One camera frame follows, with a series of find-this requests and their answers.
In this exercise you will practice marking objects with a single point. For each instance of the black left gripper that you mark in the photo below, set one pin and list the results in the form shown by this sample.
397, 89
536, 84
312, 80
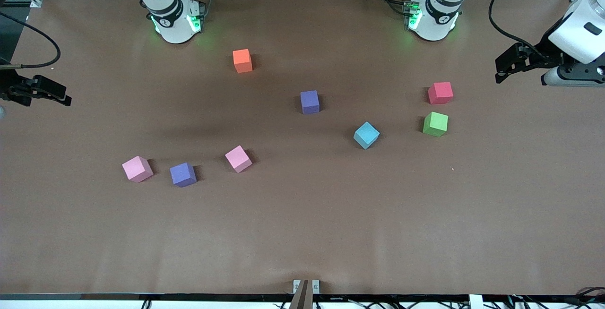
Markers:
542, 54

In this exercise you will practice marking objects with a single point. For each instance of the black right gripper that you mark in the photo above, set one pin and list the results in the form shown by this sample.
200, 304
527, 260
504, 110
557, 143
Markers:
8, 87

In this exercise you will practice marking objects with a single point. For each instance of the green foam block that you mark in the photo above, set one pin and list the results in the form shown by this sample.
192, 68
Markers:
435, 124

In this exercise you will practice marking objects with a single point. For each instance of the purple foam block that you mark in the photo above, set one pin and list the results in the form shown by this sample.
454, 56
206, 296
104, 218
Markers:
309, 102
183, 175

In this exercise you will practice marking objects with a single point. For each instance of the light blue foam block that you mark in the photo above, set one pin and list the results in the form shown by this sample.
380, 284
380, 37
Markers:
366, 135

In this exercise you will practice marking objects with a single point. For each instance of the pink foam block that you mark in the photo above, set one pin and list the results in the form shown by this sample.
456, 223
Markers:
238, 159
137, 169

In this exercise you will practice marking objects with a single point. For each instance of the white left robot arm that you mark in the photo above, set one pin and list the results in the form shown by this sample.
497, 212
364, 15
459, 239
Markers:
437, 23

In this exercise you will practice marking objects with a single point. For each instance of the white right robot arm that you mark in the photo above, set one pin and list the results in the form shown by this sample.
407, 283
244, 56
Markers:
177, 25

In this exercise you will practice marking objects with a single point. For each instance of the red foam block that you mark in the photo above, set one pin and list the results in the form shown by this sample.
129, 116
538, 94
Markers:
440, 93

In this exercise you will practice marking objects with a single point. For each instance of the orange foam block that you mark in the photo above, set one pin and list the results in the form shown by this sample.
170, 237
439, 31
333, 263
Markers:
242, 61

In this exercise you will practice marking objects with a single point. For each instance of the large table cover sheet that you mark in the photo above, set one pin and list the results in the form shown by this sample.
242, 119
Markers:
302, 205

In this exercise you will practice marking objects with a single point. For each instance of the white table bracket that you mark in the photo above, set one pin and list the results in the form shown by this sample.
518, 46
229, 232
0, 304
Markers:
473, 302

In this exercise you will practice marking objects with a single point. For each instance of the metal mounting bracket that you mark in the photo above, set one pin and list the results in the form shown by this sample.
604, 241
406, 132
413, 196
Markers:
296, 286

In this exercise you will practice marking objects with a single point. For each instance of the brown camera post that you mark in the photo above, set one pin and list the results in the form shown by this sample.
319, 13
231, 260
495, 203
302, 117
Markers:
302, 299

